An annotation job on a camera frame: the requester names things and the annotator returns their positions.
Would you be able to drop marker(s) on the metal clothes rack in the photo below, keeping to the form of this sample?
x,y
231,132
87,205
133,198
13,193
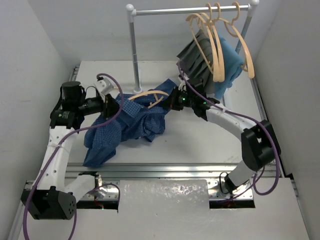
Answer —
x,y
221,13

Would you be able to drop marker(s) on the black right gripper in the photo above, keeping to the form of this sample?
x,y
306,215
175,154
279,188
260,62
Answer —
x,y
171,102

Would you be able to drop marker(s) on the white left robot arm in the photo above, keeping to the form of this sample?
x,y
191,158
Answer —
x,y
50,198

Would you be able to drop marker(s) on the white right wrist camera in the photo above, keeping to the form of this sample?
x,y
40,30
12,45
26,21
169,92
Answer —
x,y
181,76

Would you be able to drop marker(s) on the grey hanging garment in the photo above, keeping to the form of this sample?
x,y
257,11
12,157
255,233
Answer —
x,y
193,63

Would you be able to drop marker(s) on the blue plaid shirt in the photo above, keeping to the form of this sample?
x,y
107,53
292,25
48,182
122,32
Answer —
x,y
101,142

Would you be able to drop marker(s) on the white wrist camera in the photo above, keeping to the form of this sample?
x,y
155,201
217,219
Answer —
x,y
181,76
103,86

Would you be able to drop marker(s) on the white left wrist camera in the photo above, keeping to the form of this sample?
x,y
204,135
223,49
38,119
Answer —
x,y
103,86

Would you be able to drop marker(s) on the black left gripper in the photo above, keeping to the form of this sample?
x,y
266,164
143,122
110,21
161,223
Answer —
x,y
110,105

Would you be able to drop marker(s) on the beige hanger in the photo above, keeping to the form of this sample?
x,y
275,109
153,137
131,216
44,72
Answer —
x,y
197,21
218,50
150,101
248,65

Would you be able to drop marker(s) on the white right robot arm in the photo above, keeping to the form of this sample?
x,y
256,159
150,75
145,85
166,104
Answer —
x,y
259,144

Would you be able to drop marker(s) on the light blue hanging garment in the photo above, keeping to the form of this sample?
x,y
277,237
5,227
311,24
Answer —
x,y
232,68

